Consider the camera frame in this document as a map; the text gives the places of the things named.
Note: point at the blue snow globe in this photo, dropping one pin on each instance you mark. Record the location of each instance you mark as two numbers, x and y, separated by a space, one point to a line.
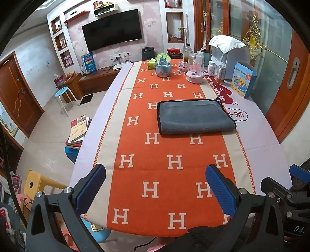
163 66

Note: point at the yellow plastic chair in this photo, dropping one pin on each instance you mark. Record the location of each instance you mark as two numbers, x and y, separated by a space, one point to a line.
40 181

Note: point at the stack of books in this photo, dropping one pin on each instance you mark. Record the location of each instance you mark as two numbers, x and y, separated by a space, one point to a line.
78 129

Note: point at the wooden sliding door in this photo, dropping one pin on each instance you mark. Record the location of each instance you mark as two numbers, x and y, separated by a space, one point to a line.
288 101

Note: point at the blue printed carton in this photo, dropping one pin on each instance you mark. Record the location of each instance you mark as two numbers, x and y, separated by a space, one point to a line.
88 63

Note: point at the grey towel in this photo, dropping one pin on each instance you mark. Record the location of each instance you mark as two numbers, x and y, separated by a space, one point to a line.
193 116

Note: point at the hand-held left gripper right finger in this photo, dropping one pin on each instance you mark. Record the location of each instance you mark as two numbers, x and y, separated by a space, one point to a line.
220 191

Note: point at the red wall shelf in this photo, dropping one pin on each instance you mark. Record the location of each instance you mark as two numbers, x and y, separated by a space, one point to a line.
76 16

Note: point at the pale blue kettle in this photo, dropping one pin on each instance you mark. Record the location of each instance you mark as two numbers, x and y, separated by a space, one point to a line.
204 57

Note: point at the glass dome with pink base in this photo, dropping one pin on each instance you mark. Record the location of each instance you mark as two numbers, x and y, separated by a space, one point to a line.
195 72

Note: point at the clear plastic bottle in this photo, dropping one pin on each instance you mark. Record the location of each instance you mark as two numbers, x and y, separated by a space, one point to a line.
187 54

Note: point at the white water dispenser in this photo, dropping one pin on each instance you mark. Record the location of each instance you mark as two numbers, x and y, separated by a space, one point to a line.
236 63

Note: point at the green tissue box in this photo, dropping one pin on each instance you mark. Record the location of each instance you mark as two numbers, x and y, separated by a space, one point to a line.
151 65

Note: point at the white cloth cover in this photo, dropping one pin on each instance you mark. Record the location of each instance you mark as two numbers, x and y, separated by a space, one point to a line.
226 43

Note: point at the orange patterned table runner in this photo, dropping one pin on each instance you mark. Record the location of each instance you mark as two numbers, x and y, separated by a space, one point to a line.
155 174

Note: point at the wooden television cabinet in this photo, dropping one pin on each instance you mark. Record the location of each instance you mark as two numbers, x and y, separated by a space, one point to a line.
96 78

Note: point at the white medicine bottle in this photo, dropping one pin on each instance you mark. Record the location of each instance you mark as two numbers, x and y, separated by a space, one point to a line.
211 69

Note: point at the white wall shelf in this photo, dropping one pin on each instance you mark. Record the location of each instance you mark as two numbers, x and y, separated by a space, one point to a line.
105 9

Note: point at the white set-top box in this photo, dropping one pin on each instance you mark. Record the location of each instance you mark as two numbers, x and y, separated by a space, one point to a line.
120 66

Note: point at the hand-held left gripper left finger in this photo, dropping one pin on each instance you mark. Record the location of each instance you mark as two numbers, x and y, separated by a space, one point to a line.
90 187

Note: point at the wall poster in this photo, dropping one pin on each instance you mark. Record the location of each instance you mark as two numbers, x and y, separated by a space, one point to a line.
8 121

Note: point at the red plastic bag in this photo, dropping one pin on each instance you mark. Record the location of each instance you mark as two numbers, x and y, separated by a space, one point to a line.
59 80

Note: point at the black flat television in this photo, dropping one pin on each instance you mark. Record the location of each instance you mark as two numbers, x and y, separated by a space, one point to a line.
112 30

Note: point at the blue round stool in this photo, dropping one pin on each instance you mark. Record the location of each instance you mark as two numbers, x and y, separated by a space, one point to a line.
62 92

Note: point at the light blue plastic stool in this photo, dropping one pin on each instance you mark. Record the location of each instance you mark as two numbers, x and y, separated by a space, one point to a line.
98 232

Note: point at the red pot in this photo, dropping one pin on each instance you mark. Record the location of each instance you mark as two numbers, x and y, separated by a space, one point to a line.
173 52

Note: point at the blue children's book box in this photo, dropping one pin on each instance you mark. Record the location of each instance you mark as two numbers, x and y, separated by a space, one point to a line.
242 81

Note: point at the brown wooden door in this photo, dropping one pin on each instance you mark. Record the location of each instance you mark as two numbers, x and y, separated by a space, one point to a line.
17 97

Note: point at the orange capped jar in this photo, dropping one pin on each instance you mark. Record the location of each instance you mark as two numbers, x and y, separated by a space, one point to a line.
220 74

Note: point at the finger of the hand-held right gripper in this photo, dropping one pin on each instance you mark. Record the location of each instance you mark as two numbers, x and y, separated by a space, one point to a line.
299 171
276 185

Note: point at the pink glass ornament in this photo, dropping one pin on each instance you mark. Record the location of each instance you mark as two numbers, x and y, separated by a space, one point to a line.
183 67

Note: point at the gold door ornament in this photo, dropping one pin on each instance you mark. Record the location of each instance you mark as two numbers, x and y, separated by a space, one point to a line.
254 37

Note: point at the black floor mat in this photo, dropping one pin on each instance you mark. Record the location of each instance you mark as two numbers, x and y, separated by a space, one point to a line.
86 99

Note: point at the blue storage box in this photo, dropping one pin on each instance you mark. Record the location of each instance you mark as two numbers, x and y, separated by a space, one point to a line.
72 153

